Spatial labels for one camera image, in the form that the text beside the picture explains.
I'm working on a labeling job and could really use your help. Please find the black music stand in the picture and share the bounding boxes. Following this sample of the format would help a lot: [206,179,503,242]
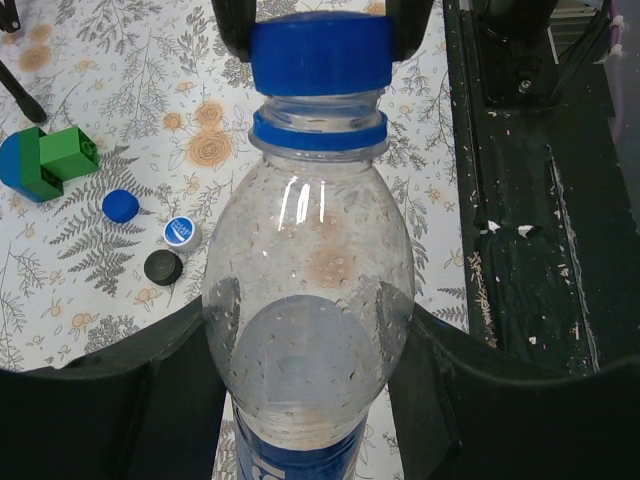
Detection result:
[0,0,47,124]

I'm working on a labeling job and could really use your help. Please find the floral table cloth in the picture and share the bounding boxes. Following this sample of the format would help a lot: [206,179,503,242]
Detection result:
[1,1,469,373]

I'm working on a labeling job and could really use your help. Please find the green blue toy bricks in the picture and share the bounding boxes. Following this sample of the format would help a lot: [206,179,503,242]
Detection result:
[1,126,100,203]

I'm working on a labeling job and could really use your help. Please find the black bottle cap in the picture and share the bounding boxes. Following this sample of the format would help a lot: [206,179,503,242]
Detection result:
[143,249,183,286]

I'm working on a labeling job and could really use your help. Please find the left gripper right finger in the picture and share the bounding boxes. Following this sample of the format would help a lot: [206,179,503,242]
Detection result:
[389,308,639,479]

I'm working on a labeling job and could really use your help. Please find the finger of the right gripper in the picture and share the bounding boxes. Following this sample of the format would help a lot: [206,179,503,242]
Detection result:
[387,0,434,61]
[211,0,256,63]

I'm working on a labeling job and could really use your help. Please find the Pepsi plastic bottle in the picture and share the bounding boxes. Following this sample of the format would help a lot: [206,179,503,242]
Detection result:
[202,90,415,479]

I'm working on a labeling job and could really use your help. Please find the white blue bottle cap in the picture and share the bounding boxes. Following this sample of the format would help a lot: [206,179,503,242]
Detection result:
[162,216,202,253]

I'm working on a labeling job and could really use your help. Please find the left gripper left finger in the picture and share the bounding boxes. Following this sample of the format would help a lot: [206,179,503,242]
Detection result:
[1,299,225,479]

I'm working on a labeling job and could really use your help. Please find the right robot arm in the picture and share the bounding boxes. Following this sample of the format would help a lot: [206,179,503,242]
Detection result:
[212,0,557,63]

